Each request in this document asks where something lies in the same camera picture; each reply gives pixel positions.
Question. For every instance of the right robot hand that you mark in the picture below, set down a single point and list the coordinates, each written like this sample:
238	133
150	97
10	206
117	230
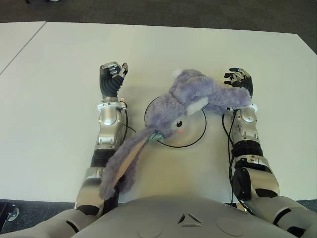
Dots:
244	80

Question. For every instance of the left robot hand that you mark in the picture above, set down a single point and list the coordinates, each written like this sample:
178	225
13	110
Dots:
109	84

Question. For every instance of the purple plush bunny doll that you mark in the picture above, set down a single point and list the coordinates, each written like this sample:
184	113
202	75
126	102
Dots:
173	99

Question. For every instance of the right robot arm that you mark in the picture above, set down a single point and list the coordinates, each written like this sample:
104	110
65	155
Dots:
247	129

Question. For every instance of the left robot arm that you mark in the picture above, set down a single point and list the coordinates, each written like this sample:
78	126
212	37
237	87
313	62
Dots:
109	124

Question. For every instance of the white plate black rim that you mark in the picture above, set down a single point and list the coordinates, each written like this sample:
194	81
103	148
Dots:
195	129

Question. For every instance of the grey robot torso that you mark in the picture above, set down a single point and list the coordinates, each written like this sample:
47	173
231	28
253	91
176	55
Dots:
173	218

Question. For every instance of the metal table foot caster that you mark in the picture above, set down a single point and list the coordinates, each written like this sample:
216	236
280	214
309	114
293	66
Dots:
12	212

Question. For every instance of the metal table foot bracket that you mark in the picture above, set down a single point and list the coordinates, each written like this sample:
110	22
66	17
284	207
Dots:
241	206

